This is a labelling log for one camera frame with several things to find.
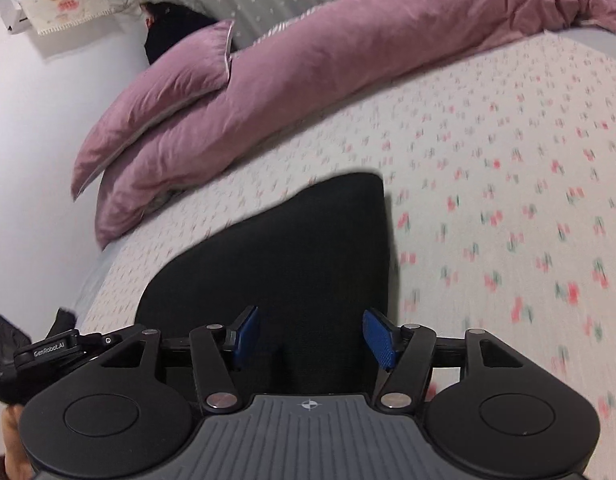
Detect printed air conditioner cover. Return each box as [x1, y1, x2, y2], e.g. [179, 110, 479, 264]
[18, 0, 119, 37]

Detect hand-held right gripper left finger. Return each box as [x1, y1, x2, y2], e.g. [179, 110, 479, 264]
[100, 306, 261, 413]

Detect striped grey white cloth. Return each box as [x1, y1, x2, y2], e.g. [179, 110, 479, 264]
[250, 19, 303, 47]

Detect floral white bed sheet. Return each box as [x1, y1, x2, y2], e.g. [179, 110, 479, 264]
[80, 30, 616, 480]

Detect pink duvet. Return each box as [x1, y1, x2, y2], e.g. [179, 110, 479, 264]
[95, 0, 616, 252]

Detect black pants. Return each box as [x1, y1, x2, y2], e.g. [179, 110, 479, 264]
[135, 172, 401, 396]

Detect person's left hand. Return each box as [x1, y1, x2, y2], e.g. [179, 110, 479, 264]
[2, 402, 37, 480]

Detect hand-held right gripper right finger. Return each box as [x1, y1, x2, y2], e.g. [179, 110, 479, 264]
[363, 309, 521, 413]

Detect black hanging garment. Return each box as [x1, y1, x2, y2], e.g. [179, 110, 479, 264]
[140, 2, 221, 66]

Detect pink pillow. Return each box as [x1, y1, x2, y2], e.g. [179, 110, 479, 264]
[70, 19, 236, 202]

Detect white air conditioner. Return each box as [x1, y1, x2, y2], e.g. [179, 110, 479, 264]
[0, 0, 141, 36]

